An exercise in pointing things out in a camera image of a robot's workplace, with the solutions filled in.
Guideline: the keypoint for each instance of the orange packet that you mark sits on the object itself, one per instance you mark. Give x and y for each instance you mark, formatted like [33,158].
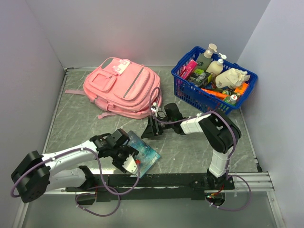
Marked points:
[216,94]

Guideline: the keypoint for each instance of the black green box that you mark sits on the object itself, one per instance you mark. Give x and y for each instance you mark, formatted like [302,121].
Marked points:
[200,78]

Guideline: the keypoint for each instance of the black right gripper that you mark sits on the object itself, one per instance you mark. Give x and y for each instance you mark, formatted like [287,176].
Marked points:
[152,128]

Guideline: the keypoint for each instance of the pink box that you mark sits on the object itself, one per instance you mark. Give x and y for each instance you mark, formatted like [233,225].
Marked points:
[188,69]

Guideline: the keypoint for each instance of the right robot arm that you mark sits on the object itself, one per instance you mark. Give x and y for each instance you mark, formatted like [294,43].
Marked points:
[221,133]

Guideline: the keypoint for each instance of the pink school backpack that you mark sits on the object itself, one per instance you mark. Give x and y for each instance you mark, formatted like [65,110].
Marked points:
[120,86]

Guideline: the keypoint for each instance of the green bottle red cap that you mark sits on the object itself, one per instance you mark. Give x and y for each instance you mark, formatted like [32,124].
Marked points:
[231,100]

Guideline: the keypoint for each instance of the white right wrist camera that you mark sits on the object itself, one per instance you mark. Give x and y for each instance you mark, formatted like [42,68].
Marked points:
[155,108]

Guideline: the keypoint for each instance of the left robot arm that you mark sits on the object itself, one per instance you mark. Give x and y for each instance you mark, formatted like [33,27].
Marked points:
[40,173]

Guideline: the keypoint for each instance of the beige cloth bag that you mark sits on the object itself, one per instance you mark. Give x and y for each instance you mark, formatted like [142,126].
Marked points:
[232,79]

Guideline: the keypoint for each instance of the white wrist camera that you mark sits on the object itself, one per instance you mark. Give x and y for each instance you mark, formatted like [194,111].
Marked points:
[130,165]
[155,108]

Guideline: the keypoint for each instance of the orange snack pack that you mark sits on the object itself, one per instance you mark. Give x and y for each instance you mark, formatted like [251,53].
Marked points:
[241,90]

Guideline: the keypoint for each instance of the teal hardcover book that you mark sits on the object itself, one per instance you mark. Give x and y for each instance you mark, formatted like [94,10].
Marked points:
[147,155]

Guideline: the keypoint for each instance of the blue plastic basket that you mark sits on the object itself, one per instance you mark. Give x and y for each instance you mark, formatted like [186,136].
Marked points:
[199,99]

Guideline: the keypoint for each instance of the cream pump bottle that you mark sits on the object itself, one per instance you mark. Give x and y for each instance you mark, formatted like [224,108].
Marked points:
[216,66]

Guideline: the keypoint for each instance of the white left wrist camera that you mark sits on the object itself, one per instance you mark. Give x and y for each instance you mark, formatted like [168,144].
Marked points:
[130,165]

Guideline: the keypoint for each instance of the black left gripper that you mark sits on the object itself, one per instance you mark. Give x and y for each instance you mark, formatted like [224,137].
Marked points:
[129,150]

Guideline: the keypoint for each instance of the grey pump bottle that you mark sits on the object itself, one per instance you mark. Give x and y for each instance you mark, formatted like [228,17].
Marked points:
[204,59]

